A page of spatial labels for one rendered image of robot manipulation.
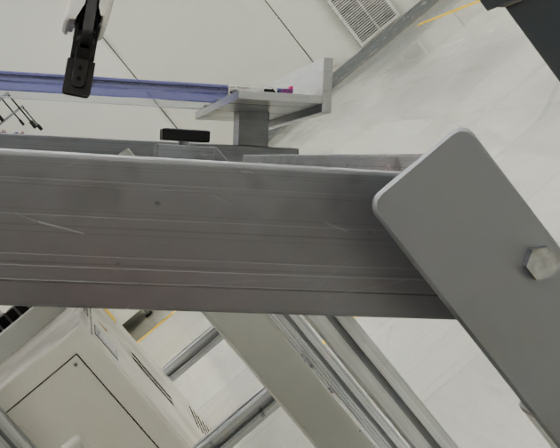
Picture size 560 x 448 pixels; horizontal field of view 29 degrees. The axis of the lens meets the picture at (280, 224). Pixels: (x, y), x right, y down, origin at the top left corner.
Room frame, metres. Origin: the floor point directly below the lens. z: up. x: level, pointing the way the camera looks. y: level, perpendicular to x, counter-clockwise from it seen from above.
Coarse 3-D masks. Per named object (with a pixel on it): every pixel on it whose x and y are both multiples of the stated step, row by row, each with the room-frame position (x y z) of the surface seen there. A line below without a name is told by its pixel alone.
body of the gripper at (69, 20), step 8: (72, 0) 1.24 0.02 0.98; (80, 0) 1.24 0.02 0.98; (104, 0) 1.24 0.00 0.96; (112, 0) 1.25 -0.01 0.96; (72, 8) 1.23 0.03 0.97; (80, 8) 1.23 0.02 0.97; (104, 8) 1.24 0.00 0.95; (64, 16) 1.25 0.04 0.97; (72, 16) 1.23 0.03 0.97; (96, 16) 1.25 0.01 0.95; (104, 16) 1.24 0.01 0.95; (64, 24) 1.25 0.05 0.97; (72, 24) 1.27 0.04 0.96; (80, 24) 1.26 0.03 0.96; (96, 24) 1.26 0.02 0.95; (104, 24) 1.24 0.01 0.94; (64, 32) 1.30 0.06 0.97; (104, 32) 1.26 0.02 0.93
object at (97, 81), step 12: (0, 72) 1.26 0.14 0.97; (12, 72) 1.26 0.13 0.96; (24, 72) 1.26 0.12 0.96; (60, 84) 1.28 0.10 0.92; (96, 84) 1.27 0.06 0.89; (108, 84) 1.27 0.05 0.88; (120, 84) 1.28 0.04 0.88; (132, 84) 1.28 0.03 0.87; (144, 84) 1.28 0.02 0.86; (156, 84) 1.28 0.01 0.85; (168, 84) 1.28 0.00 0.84; (180, 84) 1.28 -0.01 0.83; (192, 84) 1.29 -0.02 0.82; (204, 84) 1.29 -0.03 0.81; (216, 84) 1.29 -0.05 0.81
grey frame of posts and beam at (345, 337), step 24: (336, 336) 1.13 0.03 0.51; (360, 336) 1.14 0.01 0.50; (360, 360) 1.13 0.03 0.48; (384, 360) 1.14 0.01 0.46; (360, 384) 1.16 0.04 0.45; (384, 384) 1.14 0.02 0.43; (384, 408) 1.13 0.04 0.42; (408, 408) 1.14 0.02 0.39; (408, 432) 1.13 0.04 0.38; (432, 432) 1.13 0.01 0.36
